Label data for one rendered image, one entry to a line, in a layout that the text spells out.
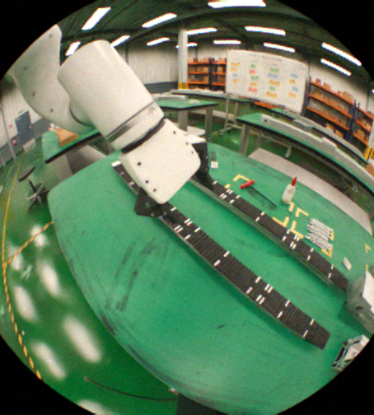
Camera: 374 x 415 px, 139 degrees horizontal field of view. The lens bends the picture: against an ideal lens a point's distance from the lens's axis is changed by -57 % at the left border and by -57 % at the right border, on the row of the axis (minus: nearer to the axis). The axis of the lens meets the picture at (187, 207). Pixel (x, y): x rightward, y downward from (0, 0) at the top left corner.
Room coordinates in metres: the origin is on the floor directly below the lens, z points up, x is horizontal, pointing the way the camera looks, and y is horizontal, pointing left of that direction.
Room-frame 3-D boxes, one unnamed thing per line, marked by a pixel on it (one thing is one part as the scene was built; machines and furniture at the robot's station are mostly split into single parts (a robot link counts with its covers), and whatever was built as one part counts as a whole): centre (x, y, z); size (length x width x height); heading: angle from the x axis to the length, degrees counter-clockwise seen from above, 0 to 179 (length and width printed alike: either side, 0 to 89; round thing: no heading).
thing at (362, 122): (4.80, -9.66, 1.55); 2.83 x 0.98 x 3.10; 48
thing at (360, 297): (-0.07, -0.53, 0.83); 0.12 x 0.09 x 0.10; 132
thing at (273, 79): (2.89, -1.33, 0.97); 1.50 x 0.50 x 1.95; 48
